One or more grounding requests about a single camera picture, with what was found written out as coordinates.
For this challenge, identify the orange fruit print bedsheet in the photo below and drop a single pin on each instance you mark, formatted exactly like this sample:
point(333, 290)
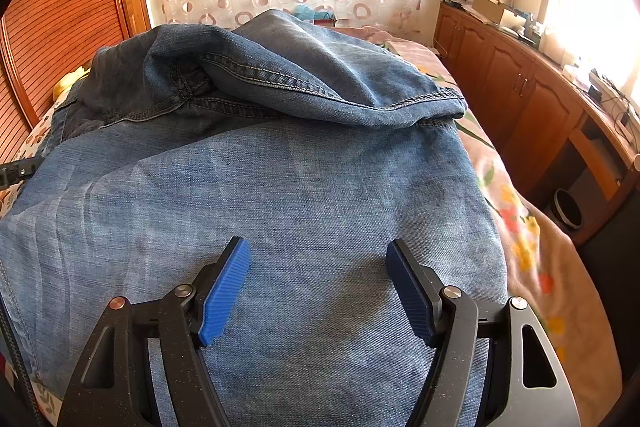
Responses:
point(40, 142)

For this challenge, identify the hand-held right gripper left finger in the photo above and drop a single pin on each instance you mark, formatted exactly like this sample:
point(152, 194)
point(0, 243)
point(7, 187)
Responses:
point(225, 292)

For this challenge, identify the small box with blue cloth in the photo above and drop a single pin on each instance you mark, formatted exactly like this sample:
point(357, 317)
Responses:
point(305, 12)

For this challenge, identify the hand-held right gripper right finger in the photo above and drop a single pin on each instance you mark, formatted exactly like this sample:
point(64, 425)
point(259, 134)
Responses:
point(412, 292)

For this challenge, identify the blue denim pants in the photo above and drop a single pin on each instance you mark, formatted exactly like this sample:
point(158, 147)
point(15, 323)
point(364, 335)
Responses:
point(300, 187)

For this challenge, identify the dark round bin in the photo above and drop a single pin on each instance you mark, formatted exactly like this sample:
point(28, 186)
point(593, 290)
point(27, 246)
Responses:
point(567, 209)

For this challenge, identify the cardboard box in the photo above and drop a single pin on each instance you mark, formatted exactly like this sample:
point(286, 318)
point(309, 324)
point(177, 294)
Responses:
point(492, 9)

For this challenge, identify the white power strip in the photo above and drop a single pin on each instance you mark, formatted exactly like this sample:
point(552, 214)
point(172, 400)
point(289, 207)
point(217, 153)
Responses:
point(607, 86)

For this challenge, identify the wooden frame window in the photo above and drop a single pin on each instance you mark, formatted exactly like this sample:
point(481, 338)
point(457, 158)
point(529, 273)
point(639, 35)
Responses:
point(590, 7)

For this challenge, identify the yellow plush toy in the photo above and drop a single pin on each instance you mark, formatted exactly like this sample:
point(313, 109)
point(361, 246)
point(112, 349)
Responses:
point(70, 79)

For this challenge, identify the low wooden cabinet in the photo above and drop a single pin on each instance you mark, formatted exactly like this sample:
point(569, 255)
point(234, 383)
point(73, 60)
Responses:
point(525, 97)

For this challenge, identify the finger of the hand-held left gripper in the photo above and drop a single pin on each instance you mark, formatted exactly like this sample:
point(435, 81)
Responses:
point(20, 171)

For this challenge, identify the floral blanket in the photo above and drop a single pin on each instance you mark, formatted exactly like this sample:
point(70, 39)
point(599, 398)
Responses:
point(525, 232)

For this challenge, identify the wooden slatted wardrobe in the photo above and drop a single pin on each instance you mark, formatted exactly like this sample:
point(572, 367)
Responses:
point(65, 7)

